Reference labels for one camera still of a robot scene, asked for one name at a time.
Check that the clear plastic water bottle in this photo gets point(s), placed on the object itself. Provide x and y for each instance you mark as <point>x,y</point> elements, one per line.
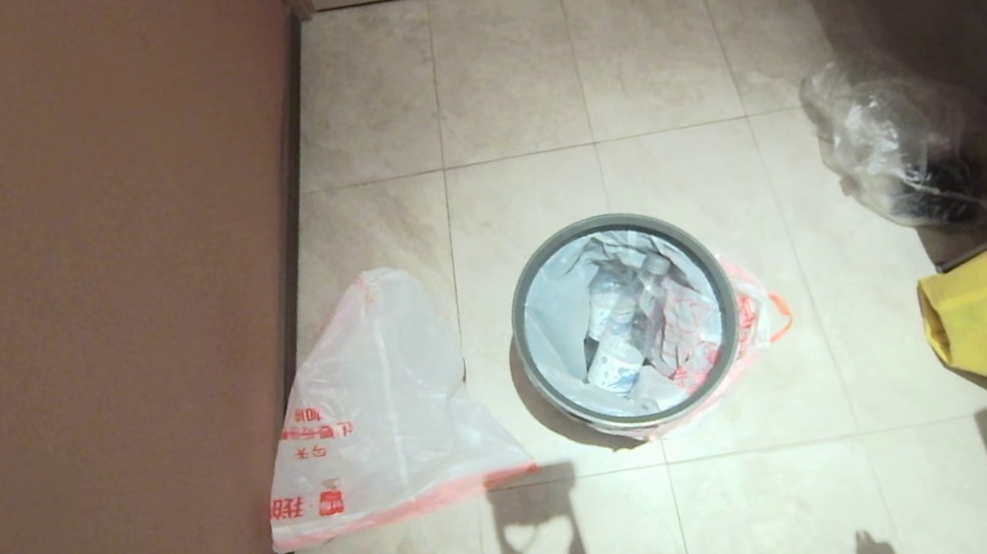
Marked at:
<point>619,356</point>

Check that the clear plastic bag dark contents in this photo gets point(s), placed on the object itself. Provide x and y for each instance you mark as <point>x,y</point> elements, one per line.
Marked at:
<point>897,145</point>

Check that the brown cabinet side panel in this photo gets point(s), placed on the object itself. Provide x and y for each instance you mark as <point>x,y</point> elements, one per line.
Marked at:
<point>59,343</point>

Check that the black round trash bin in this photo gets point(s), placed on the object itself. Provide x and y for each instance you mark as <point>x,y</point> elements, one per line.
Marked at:
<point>567,419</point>

